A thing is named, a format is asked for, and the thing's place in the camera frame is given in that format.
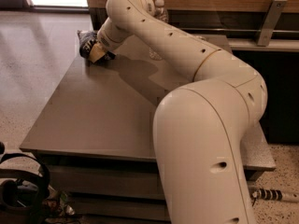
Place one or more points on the black white striped cable connector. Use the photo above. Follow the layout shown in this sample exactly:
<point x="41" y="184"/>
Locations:
<point x="275" y="195"/>

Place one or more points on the wooden wall counter panel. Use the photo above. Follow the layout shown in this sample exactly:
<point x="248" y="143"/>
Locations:
<point x="218" y="0"/>

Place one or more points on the right metal wall bracket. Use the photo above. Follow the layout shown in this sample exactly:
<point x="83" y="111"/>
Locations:
<point x="269" y="23"/>

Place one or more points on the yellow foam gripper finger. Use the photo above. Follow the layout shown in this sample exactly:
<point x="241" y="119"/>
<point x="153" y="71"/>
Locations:
<point x="97" y="52"/>

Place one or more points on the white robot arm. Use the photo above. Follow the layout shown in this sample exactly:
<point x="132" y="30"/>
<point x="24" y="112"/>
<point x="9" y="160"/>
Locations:
<point x="198" y="127"/>

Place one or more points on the grey table with drawers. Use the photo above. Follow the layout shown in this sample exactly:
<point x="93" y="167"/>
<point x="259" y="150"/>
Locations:
<point x="95" y="134"/>

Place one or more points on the blue chip bag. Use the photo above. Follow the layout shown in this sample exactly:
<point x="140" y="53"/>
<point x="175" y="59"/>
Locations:
<point x="86" y="41"/>

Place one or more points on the clear plastic water bottle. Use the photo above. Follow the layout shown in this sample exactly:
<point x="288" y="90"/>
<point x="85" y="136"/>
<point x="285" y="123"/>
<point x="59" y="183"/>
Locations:
<point x="161" y="14"/>

